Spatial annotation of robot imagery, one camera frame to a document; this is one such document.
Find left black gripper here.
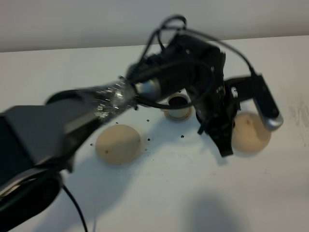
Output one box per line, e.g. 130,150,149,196
195,79,241,157

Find beige ceramic teapot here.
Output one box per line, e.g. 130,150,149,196
231,112,271,153

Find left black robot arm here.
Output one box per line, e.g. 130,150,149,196
0,34,240,232

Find beige teacup near centre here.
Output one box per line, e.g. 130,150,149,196
160,88,191,118

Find small saucer under centre cup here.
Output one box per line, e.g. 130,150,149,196
162,108,192,122

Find large round beige saucer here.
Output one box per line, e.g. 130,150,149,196
95,124,141,165

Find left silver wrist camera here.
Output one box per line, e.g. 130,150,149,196
225,74,284,131

